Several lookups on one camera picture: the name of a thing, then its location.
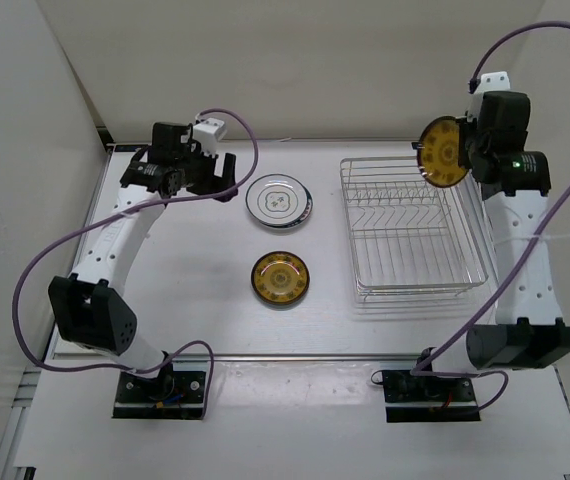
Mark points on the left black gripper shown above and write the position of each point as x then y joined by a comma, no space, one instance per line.
213,183

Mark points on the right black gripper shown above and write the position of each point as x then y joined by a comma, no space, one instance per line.
464,130

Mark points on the yellow patterned plate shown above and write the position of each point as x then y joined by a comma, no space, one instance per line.
280,279
438,153

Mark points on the white plate teal line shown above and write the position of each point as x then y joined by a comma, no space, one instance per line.
253,191

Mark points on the dark blue rim plate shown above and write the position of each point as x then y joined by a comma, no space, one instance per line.
283,201

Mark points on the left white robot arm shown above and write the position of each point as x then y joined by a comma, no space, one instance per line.
88,304

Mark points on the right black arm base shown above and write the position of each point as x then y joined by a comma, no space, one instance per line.
410,399

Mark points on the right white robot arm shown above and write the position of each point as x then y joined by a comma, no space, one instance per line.
521,325

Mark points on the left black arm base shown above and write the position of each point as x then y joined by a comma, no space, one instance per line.
175,394

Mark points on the left dark label sticker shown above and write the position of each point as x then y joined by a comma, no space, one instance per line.
128,148

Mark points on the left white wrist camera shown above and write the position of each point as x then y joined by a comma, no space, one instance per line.
208,133

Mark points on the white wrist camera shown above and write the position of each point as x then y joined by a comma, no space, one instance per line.
208,133
488,82

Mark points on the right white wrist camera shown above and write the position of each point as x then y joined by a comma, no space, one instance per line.
488,82

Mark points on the metal wire dish rack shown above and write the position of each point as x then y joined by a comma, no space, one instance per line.
407,237

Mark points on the aluminium table rail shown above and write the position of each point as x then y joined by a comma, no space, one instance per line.
403,357

